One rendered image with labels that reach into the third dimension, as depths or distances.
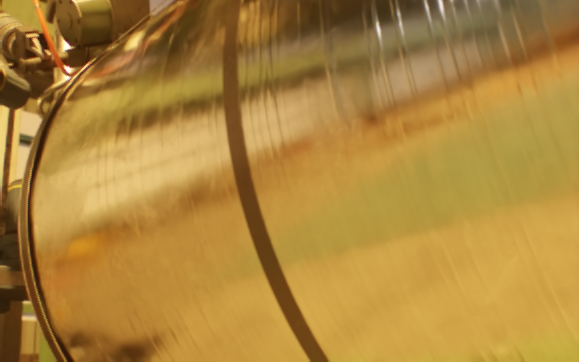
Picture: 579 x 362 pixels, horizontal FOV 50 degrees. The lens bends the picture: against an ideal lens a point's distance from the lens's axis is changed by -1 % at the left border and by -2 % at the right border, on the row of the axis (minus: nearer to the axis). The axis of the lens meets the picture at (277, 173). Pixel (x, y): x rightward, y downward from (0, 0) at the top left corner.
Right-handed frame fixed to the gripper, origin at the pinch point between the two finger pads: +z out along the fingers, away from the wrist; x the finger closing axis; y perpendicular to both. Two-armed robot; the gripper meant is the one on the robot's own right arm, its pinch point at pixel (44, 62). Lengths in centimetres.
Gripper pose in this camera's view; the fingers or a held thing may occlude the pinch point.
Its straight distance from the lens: 185.3
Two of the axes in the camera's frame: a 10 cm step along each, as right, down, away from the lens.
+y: -7.2, 2.7, -6.4
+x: 1.3, -8.5, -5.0
